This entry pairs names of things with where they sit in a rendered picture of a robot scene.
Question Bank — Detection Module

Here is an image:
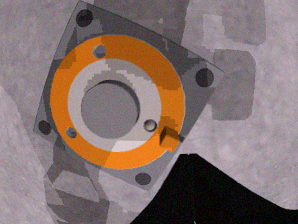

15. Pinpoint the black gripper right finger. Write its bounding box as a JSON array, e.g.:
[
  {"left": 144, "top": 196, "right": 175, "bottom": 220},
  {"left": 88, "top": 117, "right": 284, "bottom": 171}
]
[{"left": 188, "top": 153, "right": 298, "bottom": 224}]

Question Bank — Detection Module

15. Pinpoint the orange round plate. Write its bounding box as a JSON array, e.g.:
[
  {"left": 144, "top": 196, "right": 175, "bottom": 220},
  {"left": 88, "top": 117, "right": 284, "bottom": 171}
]
[{"left": 51, "top": 34, "right": 185, "bottom": 169}]

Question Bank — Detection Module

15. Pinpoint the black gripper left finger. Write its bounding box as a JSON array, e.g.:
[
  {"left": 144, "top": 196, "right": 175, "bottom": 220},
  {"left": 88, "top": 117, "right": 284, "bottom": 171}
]
[{"left": 132, "top": 153, "right": 196, "bottom": 224}]

